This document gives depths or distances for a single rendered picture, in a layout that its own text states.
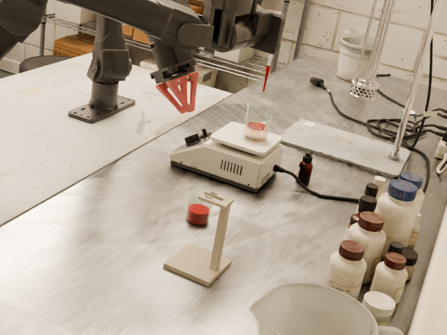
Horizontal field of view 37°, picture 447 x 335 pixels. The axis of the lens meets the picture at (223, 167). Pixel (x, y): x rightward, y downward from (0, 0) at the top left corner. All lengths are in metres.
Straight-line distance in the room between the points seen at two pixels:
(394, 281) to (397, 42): 2.71
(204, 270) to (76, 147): 0.50
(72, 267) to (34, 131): 0.52
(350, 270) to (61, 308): 0.41
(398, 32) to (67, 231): 2.77
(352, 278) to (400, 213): 0.21
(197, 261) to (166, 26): 0.37
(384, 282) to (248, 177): 0.40
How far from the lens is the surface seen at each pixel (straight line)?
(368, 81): 1.61
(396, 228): 1.18
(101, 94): 1.60
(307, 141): 1.63
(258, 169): 1.30
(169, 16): 1.06
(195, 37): 1.07
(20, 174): 1.29
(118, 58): 1.57
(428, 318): 0.89
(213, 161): 1.34
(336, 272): 1.00
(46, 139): 1.45
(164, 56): 1.35
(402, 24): 3.65
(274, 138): 1.38
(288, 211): 1.29
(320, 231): 1.24
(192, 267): 1.04
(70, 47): 4.00
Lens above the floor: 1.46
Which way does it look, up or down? 23 degrees down
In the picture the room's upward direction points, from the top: 10 degrees clockwise
